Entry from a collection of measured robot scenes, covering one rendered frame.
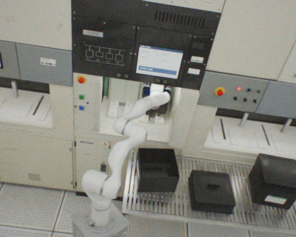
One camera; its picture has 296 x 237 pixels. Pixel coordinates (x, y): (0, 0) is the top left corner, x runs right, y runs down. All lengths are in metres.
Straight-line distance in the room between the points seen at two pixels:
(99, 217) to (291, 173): 1.37
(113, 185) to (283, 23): 1.37
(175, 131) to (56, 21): 1.13
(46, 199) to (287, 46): 2.42
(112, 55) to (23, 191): 1.75
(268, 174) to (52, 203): 1.94
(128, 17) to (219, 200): 1.35
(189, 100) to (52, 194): 1.70
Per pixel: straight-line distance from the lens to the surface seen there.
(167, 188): 2.29
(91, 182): 1.81
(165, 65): 2.09
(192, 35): 2.00
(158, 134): 2.57
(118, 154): 1.86
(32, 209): 3.15
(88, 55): 2.12
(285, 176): 2.44
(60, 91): 2.33
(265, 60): 2.18
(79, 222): 2.14
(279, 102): 2.39
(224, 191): 2.33
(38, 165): 2.95
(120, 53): 2.07
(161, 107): 2.60
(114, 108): 2.70
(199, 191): 2.27
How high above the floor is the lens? 2.59
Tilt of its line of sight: 40 degrees down
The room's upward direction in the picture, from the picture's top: 10 degrees clockwise
